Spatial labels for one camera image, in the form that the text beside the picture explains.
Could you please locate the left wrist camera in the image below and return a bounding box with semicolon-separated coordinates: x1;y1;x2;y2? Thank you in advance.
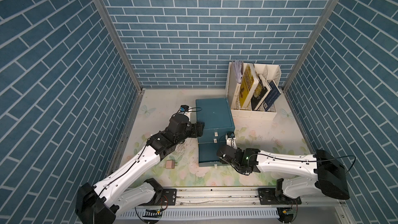
179;105;191;118

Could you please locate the yellow book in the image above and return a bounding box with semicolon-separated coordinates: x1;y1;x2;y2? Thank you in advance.
238;63;259;109

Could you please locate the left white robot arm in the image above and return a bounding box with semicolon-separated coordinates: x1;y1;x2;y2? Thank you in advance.
75;114;205;224

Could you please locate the pink plug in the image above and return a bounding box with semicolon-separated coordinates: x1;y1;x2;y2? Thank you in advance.
165;160;178;170

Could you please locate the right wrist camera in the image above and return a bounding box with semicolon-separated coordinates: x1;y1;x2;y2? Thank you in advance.
226;132;237;149

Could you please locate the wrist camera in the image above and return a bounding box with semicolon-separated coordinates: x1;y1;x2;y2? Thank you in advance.
226;132;237;149
179;105;191;118

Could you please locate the metal rail base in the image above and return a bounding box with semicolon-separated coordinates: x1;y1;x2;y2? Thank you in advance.
117;187;345;224

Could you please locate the blue book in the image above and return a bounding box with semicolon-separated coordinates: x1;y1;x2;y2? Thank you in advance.
263;80;281;112

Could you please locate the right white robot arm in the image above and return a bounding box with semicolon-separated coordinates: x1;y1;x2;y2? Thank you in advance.
217;145;350;200

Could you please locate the white file organizer rack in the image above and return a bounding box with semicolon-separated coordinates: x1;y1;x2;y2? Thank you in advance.
226;61;282;120

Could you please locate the black book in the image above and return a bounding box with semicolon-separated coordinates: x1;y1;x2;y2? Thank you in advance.
251;74;271;111

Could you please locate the white papers bundle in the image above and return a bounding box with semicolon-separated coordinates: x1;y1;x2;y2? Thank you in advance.
232;60;244;84

